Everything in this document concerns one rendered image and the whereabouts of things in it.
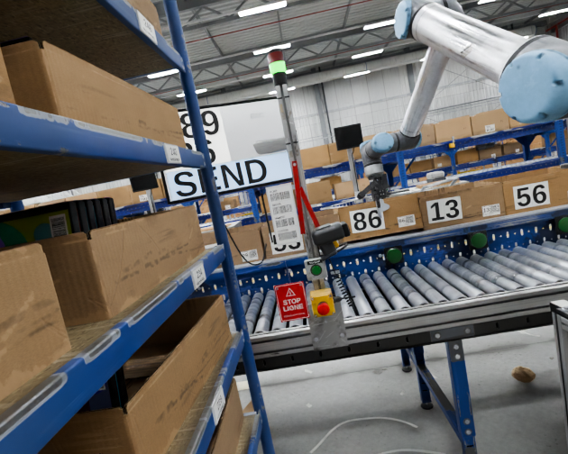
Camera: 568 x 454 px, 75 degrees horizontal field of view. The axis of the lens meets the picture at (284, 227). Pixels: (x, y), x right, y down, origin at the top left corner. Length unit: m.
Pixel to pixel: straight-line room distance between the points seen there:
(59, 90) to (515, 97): 0.87
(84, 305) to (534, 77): 0.91
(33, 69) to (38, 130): 0.14
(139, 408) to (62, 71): 0.39
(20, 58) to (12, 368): 0.30
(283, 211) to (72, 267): 0.85
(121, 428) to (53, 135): 0.32
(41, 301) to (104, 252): 0.11
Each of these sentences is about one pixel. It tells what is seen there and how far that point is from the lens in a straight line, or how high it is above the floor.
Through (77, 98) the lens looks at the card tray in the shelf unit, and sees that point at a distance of 0.50.
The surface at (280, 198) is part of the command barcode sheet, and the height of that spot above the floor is 1.20.
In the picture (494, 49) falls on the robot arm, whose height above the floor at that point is 1.46.
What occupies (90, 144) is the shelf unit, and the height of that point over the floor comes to 1.32.
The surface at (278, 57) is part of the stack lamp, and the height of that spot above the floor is 1.63.
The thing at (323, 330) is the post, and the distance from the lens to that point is 1.31.
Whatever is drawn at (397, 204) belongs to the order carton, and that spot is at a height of 1.04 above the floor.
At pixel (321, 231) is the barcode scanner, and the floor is 1.08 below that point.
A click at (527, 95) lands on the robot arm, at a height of 1.33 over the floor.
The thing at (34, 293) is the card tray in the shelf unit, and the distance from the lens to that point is 0.37.
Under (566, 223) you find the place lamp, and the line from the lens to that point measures 2.12.
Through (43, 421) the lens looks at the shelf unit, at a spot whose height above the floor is 1.13.
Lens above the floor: 1.25
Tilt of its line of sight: 7 degrees down
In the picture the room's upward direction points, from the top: 11 degrees counter-clockwise
